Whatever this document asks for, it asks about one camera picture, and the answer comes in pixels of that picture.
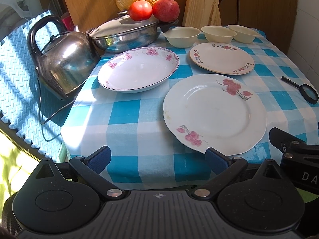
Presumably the large white red-flower plate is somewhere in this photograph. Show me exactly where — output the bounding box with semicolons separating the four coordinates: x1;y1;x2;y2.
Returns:
163;74;267;156

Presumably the deep pink-flower plate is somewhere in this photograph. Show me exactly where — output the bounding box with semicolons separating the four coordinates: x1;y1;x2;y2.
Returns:
98;46;179;93

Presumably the small floral rimmed plate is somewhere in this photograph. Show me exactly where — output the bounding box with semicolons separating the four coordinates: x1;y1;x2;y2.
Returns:
189;43;255;75

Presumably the cream bowl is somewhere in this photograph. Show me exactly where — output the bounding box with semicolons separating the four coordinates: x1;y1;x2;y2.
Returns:
228;24;259;44
201;25;237;44
163;26;201;48

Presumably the blue checkered tablecloth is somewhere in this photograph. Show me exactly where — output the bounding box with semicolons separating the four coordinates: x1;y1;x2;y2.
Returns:
61;33;318;189

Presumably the black magnifying glass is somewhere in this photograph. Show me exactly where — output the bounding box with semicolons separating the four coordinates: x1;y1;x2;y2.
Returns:
281;76;318;105

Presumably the blue foam mat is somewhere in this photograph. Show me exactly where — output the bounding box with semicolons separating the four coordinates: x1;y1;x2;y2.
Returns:
1;10;70;161

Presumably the stainless steel kettle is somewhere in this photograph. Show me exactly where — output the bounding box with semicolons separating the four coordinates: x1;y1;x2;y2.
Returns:
27;15;100;100

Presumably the steel pot with lid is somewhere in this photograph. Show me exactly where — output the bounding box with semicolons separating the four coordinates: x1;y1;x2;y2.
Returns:
87;15;178;53

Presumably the wooden knife block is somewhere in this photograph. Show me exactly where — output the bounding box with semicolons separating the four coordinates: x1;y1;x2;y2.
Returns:
182;0;221;29

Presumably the red tomato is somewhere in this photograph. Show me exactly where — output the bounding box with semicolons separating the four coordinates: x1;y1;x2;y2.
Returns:
128;1;153;21

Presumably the red apple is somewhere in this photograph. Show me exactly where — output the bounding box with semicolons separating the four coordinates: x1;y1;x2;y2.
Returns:
153;0;179;23

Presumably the black kettle cord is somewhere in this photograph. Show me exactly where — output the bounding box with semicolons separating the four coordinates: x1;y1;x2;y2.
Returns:
37;75;75;143

